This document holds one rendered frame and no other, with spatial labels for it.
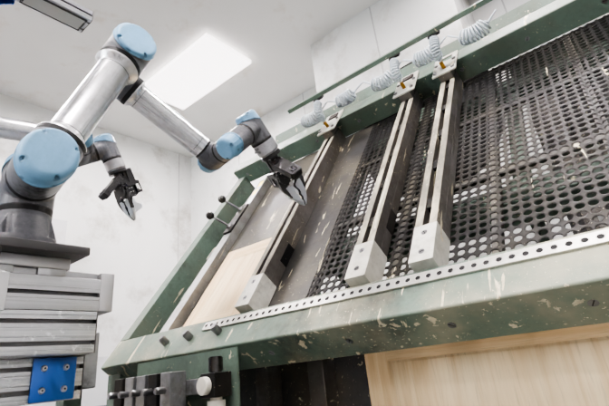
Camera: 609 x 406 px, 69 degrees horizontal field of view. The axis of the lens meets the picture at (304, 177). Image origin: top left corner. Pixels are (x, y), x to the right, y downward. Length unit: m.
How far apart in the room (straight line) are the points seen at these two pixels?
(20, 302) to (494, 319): 0.95
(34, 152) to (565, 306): 1.06
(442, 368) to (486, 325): 0.29
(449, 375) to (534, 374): 0.19
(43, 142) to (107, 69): 0.28
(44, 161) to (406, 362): 0.99
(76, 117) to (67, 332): 0.48
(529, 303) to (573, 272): 0.09
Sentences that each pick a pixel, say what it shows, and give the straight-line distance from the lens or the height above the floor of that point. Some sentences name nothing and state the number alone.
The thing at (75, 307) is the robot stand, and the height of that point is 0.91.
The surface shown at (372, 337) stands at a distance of 1.07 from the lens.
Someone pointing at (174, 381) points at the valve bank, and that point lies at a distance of 1.38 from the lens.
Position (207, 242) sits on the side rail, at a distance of 2.22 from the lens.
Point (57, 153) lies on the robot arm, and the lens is 1.07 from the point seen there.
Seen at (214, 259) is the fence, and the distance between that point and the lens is 1.91.
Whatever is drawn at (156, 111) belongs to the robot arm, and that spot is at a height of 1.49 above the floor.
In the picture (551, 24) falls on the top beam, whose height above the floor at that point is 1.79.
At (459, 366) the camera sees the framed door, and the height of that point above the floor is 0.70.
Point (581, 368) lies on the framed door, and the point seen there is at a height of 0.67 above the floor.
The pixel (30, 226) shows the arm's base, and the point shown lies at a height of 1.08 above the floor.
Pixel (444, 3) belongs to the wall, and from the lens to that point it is 4.18.
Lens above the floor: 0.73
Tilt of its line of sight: 24 degrees up
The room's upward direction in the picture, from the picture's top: 6 degrees counter-clockwise
